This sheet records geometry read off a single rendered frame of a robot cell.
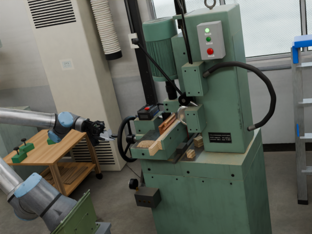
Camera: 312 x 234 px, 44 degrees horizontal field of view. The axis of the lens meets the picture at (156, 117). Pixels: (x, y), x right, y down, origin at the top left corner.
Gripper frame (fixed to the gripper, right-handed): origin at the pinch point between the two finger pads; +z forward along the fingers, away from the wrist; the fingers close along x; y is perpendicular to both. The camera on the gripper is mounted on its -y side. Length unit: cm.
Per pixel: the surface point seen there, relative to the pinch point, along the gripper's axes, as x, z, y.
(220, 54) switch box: -7, 55, 72
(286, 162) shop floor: 130, 100, -53
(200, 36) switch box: -7, 44, 78
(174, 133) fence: -4.4, 39.4, 22.4
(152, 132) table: 2.2, 23.7, 13.9
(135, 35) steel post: 120, -53, 23
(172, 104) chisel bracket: 6.6, 31.4, 32.9
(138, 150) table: -18.0, 25.5, 13.4
